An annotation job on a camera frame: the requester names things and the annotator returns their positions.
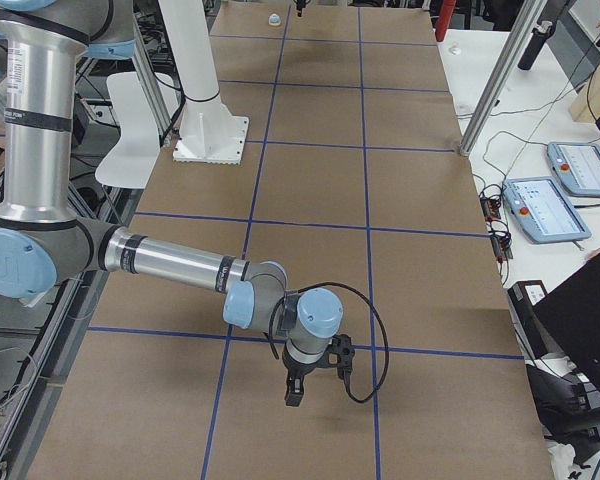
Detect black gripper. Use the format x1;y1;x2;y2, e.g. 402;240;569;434
282;356;320;407
296;0;306;18

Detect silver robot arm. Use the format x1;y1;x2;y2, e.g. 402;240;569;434
0;1;354;406

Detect blue tape grid lines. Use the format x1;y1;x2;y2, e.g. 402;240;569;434
87;4;526;480

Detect red cylinder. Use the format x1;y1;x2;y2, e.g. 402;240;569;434
435;0;457;42

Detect brown paper table cover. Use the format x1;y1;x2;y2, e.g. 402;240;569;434
0;0;561;480

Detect white plastic chair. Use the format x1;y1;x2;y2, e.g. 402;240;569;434
95;72;161;189

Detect black box with label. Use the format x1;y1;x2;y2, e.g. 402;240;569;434
507;280;548;358

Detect small electronics board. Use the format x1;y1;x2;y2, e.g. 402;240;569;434
480;196;502;222

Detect black laptop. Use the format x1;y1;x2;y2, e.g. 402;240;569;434
533;254;600;390

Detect near teach pendant tablet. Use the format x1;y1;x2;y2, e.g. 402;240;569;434
503;176;591;244

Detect teach pendant tablet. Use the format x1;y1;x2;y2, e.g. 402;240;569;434
503;176;591;244
547;142;600;198

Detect far teach pendant tablet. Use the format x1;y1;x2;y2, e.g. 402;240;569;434
547;142;600;198

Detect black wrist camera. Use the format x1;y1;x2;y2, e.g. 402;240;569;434
326;334;355;381

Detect black camera cable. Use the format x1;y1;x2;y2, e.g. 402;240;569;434
269;282;390;404

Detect white camera stand pedestal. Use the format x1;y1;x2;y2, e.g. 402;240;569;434
159;0;249;165

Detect aluminium frame post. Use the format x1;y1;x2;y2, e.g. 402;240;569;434
459;0;547;157

